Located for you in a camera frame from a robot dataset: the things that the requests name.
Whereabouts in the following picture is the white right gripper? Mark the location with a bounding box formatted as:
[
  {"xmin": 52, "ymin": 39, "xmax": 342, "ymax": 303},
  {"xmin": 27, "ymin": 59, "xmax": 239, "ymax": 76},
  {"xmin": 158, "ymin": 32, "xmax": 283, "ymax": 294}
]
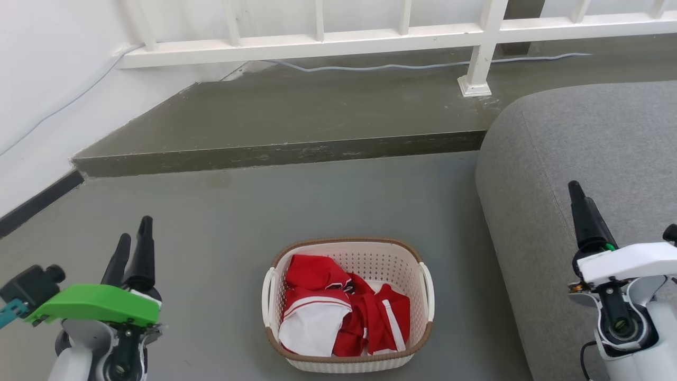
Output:
[{"xmin": 568, "ymin": 180, "xmax": 677, "ymax": 287}]

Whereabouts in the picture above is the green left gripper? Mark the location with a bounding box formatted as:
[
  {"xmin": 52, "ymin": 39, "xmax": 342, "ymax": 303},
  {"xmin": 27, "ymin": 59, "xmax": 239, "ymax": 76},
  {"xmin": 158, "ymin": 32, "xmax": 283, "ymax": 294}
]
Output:
[{"xmin": 24, "ymin": 215, "xmax": 163, "ymax": 327}]

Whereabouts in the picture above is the cream laundry basket brown rim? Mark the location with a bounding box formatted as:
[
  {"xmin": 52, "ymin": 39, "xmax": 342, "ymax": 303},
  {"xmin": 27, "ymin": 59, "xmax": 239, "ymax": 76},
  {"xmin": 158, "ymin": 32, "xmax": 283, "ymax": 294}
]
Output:
[{"xmin": 261, "ymin": 237, "xmax": 436, "ymax": 374}]

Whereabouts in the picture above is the grey fabric sofa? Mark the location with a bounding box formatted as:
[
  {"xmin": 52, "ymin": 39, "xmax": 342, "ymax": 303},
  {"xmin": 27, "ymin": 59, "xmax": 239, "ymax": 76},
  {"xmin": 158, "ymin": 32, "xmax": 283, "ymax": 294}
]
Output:
[{"xmin": 474, "ymin": 80, "xmax": 677, "ymax": 381}]

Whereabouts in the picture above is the black baseboard strip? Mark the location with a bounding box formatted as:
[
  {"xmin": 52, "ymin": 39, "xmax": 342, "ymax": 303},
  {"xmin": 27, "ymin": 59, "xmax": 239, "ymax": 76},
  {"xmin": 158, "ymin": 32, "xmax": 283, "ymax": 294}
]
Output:
[{"xmin": 0, "ymin": 169, "xmax": 85, "ymax": 240}]

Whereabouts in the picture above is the red white jersey shirt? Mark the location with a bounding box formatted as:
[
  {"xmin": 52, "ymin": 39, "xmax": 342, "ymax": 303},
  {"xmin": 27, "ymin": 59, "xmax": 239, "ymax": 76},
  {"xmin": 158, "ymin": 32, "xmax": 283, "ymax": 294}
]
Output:
[{"xmin": 278, "ymin": 254, "xmax": 354, "ymax": 358}]

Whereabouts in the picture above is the red shorts white stripe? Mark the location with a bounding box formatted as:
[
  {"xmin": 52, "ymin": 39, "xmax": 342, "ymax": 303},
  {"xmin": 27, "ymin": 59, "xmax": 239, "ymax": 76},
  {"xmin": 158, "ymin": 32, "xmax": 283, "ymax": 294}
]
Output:
[{"xmin": 332, "ymin": 273, "xmax": 411, "ymax": 358}]

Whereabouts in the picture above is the white wooden railing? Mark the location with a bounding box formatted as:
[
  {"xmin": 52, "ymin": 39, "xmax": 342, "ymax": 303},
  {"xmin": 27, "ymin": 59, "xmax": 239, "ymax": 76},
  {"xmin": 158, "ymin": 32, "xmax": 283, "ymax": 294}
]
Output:
[{"xmin": 114, "ymin": 0, "xmax": 677, "ymax": 98}]

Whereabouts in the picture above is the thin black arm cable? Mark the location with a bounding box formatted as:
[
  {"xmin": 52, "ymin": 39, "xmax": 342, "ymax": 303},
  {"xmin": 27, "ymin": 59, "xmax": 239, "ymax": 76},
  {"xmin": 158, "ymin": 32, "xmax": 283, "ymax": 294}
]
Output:
[{"xmin": 580, "ymin": 341, "xmax": 598, "ymax": 381}]

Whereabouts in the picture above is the thin white wall cable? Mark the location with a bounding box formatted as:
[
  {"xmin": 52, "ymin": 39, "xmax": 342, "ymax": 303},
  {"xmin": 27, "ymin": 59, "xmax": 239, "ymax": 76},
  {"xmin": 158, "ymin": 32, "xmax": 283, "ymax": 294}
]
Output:
[{"xmin": 0, "ymin": 43, "xmax": 144, "ymax": 157}]

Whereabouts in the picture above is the grey floor cable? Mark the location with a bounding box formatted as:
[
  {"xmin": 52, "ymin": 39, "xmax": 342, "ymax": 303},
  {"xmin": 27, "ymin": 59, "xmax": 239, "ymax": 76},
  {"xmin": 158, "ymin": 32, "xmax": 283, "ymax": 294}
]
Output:
[{"xmin": 263, "ymin": 52, "xmax": 593, "ymax": 73}]

